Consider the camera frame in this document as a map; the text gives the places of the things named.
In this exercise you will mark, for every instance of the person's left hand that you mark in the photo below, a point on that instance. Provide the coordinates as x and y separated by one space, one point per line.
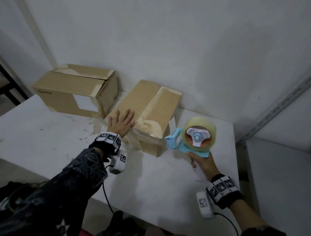
121 125

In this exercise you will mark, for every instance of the person's right hand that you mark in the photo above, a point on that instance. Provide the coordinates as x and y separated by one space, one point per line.
207 167

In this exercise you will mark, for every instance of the brown cardboard box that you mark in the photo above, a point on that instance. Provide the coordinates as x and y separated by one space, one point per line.
68 85
138 102

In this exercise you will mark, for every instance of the blue white tape dispenser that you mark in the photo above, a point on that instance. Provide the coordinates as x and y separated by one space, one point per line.
175 141

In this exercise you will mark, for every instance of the clear tape roll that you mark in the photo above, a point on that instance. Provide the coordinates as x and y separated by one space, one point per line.
206 121

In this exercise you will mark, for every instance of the person's left forearm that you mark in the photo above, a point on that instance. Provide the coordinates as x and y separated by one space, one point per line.
53 194

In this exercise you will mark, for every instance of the person's right forearm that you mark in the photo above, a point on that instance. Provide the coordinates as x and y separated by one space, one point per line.
250 218

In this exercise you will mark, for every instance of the black wristband with marker tags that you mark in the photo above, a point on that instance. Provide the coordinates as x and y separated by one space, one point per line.
108 136
223 189

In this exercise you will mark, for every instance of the grey metal shelf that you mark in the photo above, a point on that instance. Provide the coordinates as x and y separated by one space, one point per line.
279 182

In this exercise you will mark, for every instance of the black case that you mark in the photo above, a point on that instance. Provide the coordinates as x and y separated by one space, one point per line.
121 223

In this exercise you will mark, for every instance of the red object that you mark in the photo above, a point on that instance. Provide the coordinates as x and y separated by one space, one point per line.
87 233

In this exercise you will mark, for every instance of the black shelf with wooden boards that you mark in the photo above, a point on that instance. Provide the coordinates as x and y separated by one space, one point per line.
4 92

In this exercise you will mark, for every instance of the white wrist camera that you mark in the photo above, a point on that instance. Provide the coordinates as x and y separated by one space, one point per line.
204 204
119 163

